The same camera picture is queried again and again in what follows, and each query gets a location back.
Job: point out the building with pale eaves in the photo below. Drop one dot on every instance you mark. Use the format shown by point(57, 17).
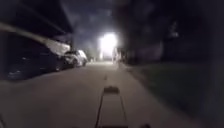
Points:
point(33, 26)

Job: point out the white parked car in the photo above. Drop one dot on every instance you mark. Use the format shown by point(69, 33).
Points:
point(76, 57)

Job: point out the dark parked car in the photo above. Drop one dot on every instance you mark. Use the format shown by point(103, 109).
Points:
point(30, 61)

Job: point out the dark trees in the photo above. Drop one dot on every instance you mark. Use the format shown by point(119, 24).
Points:
point(160, 30)

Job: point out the dark grass verge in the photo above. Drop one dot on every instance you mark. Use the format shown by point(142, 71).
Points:
point(173, 83)

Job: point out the grey asphalt road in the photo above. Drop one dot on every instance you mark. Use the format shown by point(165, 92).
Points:
point(66, 96)

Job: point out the dark manhole cover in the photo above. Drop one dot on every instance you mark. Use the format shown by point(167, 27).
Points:
point(111, 89)

